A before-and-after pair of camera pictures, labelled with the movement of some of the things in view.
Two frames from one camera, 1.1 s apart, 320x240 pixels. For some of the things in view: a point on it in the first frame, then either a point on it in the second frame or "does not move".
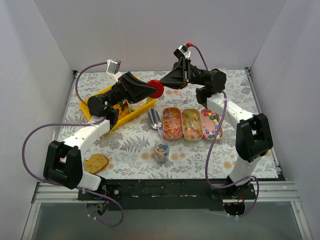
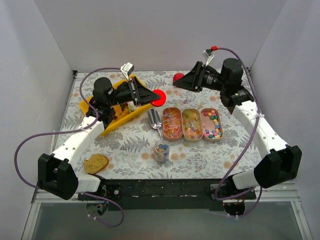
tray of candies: [172, 120] does not move
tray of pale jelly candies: [192, 125] does not move
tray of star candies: [210, 120] does not move
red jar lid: [158, 85] -> [160, 102]
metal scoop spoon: [155, 120] does not move
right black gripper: [187, 72] -> [198, 78]
